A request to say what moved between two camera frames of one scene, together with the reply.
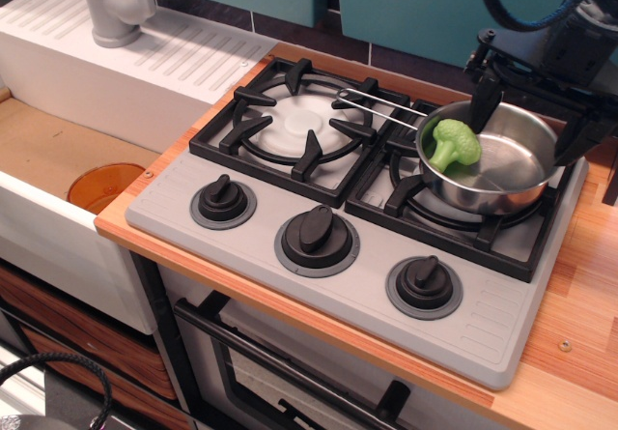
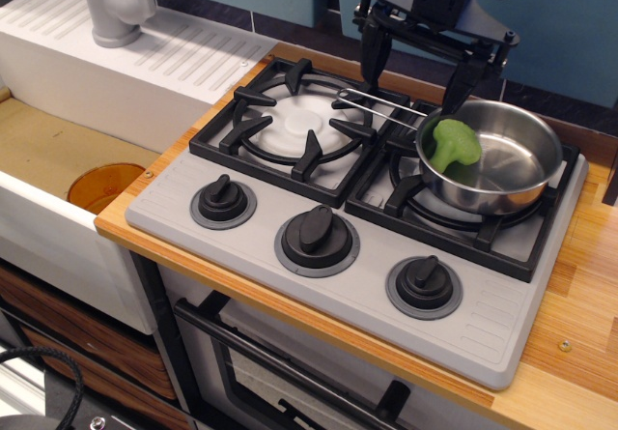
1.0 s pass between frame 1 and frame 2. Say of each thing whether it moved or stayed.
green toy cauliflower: stayed
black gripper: moved
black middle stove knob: stayed
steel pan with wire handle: stayed
